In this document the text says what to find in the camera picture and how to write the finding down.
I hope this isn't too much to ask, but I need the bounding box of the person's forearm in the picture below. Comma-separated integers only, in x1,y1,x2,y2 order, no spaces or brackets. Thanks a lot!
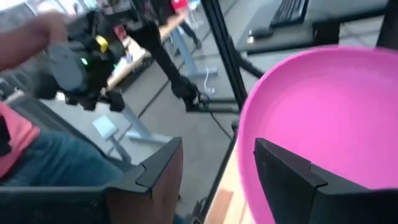
0,12,68,71

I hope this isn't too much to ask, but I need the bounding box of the grey side desk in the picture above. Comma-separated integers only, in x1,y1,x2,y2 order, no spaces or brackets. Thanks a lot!
236,0,398,52

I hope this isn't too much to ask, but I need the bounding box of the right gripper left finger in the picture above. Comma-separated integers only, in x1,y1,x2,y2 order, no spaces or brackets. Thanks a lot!
105,136,184,224

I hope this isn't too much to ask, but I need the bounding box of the pale blue desk leg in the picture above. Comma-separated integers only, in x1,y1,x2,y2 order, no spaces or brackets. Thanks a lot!
169,27,218,78
93,102,172,162

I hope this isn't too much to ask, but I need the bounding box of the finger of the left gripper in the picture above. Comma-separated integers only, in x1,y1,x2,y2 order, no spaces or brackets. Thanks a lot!
65,95,99,111
108,90,126,113

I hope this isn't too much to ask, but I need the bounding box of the black keyboard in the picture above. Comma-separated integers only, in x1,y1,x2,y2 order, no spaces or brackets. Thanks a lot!
269,0,310,29

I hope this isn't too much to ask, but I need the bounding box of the magenta plate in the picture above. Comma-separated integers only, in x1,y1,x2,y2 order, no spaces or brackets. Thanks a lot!
238,45,398,224

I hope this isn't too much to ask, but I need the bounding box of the person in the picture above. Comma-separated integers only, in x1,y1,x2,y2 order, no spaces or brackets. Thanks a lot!
0,102,125,187
155,0,203,50

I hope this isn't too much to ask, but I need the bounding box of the black computer mouse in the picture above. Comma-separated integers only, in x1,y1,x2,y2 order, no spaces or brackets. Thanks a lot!
247,27,274,44

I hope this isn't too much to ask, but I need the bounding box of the yellow cable tag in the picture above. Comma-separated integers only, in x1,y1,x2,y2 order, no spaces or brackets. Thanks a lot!
95,34,109,54

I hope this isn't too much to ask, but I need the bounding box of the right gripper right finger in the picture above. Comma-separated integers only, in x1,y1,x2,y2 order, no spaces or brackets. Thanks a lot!
253,138,374,224

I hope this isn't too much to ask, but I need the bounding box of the white cable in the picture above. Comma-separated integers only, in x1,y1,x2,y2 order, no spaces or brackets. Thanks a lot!
201,67,215,94

